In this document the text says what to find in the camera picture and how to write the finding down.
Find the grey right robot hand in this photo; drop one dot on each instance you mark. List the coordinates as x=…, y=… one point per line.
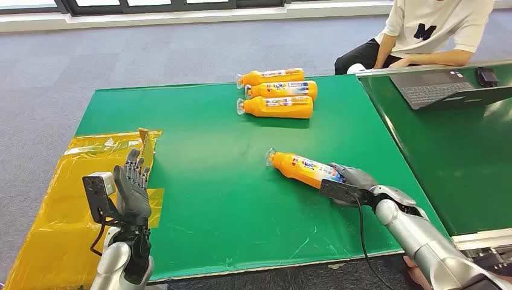
x=358, y=176

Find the person's left hand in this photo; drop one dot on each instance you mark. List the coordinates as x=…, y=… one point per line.
x=400, y=63

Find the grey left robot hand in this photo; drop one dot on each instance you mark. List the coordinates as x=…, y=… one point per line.
x=134, y=192

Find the orange detergent bottle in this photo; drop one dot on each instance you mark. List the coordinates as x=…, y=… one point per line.
x=276, y=77
x=280, y=109
x=288, y=91
x=298, y=168

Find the person's right forearm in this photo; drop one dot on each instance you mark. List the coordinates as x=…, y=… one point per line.
x=384, y=52

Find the person's left forearm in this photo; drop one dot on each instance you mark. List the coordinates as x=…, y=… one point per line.
x=440, y=59

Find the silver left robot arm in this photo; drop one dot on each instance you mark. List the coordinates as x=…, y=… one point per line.
x=114, y=260

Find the white shoe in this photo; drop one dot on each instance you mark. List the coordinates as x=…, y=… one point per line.
x=358, y=69

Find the dark grey laptop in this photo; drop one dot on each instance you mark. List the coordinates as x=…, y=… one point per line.
x=436, y=90

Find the brown cardboard piece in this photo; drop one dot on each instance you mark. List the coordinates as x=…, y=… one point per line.
x=147, y=148

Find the yellow plastic sheet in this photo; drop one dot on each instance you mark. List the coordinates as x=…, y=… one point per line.
x=60, y=224

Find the black power adapter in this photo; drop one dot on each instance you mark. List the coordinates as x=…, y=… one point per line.
x=487, y=76

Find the green table mat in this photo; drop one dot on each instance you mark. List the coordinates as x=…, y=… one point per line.
x=224, y=192

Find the person's bare limb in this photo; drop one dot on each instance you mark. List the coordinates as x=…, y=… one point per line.
x=416, y=276

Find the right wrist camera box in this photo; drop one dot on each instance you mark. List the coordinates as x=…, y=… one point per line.
x=340, y=190

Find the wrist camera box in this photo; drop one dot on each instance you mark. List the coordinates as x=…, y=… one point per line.
x=96, y=196
x=340, y=190

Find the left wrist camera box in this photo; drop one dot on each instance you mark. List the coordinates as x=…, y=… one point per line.
x=96, y=196

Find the green table with white frame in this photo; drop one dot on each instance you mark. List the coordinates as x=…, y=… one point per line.
x=452, y=160

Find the black machine frame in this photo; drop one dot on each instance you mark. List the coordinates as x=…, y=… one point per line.
x=492, y=260

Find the dark window frame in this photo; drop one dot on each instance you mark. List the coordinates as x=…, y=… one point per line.
x=68, y=6

